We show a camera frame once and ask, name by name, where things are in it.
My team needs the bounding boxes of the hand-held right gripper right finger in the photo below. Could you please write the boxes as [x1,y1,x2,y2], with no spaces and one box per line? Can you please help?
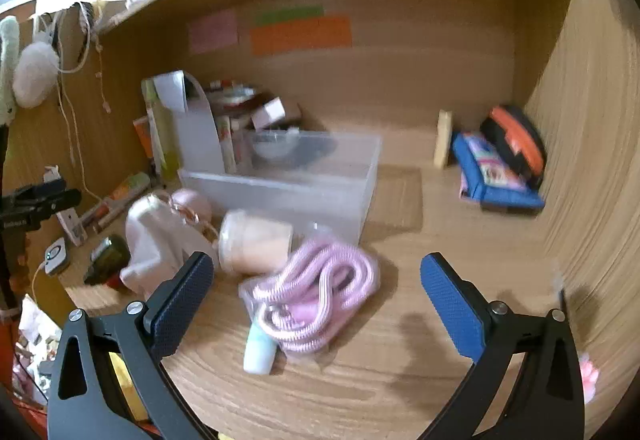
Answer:
[419,253,586,440]

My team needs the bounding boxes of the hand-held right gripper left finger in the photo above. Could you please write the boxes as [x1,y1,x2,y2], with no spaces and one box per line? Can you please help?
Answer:
[47,251,221,440]

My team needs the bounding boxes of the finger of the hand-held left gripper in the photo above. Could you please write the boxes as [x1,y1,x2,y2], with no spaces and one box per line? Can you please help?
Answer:
[7,187,82,222]

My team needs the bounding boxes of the beige plastic cup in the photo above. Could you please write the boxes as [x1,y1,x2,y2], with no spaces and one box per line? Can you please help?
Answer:
[218,210,294,273]

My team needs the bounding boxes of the pink cable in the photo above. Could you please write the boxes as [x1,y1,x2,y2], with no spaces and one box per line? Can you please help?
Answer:
[239,233,381,355]

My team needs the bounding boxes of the clear plastic storage bin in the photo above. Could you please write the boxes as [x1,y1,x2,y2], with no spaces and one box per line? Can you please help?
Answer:
[178,130,383,246]

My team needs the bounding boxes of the wooden desktop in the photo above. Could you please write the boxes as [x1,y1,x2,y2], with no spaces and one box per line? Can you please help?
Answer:
[60,155,601,440]

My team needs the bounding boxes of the small white device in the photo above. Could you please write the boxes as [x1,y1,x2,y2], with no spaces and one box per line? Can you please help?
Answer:
[44,237,71,276]

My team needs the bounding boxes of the dark green bottle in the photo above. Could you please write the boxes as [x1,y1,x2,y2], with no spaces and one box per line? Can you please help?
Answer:
[82,234,132,289]

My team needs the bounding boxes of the green orange tube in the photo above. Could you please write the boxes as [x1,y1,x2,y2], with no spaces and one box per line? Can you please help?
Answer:
[102,171,151,206]

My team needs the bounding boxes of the light blue tube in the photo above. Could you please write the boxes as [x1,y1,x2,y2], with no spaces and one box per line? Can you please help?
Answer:
[243,315,277,375]

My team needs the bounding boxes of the yellow cloth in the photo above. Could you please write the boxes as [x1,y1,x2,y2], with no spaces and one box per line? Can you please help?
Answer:
[107,352,151,421]

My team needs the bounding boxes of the orange booklet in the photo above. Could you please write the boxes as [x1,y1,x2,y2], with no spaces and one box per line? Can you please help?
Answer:
[133,116,156,161]

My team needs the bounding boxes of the blue patterned pencil case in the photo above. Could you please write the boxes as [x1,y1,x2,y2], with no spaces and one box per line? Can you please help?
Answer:
[452,130,546,212]

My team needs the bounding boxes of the white plush ball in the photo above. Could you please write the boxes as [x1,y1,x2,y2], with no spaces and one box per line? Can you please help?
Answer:
[12,42,60,108]

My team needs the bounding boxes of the green book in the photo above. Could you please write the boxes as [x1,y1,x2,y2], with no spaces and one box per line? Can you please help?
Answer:
[141,79,181,181]

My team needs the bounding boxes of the pink white soft toy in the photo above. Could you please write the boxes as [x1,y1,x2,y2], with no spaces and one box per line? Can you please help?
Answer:
[580,352,601,406]

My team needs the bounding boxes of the frosted plastic file holder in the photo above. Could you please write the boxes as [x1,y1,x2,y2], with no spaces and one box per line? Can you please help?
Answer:
[152,69,226,176]

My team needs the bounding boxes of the cream rectangular bar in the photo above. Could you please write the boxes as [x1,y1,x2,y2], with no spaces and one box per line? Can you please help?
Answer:
[433,109,453,168]

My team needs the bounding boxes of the black orange zip case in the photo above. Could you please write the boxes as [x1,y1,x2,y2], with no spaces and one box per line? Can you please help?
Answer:
[480,105,547,188]

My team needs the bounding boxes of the pile of books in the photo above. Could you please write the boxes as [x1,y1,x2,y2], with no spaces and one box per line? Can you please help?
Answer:
[202,80,301,171]

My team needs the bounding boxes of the small white box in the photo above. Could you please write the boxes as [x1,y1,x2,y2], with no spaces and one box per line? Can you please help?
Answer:
[251,98,286,128]

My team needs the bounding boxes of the pink sticky note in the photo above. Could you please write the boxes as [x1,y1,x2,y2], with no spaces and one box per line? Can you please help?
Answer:
[188,10,238,54]

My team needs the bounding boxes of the orange sticky note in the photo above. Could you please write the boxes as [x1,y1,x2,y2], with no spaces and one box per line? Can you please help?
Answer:
[250,15,353,56]

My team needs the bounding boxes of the green sticky note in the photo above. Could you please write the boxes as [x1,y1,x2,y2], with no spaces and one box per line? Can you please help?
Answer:
[254,5,325,25]

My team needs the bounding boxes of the white hanging cable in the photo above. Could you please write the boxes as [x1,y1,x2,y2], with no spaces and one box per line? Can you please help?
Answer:
[47,10,106,201]

